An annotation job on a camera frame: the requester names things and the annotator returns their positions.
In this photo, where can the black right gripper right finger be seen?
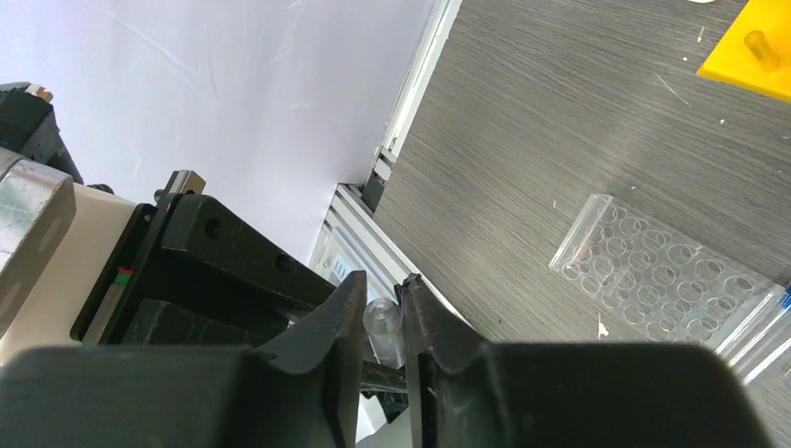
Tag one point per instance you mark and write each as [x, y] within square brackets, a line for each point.
[466, 391]

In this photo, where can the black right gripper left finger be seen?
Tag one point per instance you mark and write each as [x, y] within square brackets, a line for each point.
[300, 389]

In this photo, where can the clear test tube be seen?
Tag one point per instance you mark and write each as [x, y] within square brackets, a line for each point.
[382, 320]

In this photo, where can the blue capped tube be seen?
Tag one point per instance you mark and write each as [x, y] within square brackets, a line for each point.
[762, 350]
[775, 303]

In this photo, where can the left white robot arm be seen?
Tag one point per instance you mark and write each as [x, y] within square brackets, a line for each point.
[80, 265]

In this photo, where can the clear acrylic tube rack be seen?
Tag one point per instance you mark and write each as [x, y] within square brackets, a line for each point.
[666, 285]

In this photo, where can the yellow test tube rack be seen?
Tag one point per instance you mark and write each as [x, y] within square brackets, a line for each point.
[754, 52]

